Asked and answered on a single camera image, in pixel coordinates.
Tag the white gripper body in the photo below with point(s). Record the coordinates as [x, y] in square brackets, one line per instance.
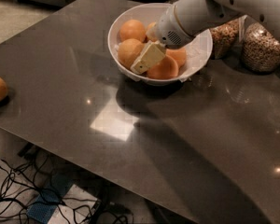
[166, 29]

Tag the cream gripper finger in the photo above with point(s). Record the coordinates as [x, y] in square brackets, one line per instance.
[151, 54]

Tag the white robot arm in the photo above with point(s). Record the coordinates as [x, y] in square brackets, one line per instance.
[205, 14]

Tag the white bowl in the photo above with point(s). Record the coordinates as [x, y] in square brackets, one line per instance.
[146, 13]

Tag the white paper bowl liner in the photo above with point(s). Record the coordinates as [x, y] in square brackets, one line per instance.
[198, 53]

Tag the glass jar of nuts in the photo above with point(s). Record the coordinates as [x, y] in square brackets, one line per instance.
[226, 35]

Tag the glass jar of cereal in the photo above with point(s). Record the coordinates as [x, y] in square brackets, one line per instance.
[260, 50]

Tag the blue box on floor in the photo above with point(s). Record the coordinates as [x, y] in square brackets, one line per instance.
[49, 198]

